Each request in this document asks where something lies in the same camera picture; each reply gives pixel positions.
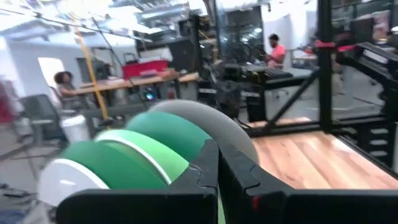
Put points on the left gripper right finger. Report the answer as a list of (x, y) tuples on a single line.
[(295, 207)]

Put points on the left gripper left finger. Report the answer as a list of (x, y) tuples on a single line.
[(140, 207)]

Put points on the dark green plate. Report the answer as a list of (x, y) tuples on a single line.
[(115, 168)]

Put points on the light green plate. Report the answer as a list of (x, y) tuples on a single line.
[(161, 152)]

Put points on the teal plate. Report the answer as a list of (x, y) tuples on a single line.
[(171, 130)]

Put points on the grey plate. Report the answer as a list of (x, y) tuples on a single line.
[(214, 121)]

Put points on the white bucket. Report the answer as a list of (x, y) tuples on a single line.
[(74, 127)]

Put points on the wooden workbench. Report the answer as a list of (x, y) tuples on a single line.
[(130, 82)]

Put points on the grey office chair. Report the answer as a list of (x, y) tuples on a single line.
[(40, 115)]

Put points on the red storage bin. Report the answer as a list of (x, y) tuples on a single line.
[(144, 68)]

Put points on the black straight pole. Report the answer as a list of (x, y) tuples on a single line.
[(121, 65)]

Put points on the person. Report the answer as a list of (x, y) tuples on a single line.
[(63, 84), (275, 51)]

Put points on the black metal table frame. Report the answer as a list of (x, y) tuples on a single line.
[(325, 77)]

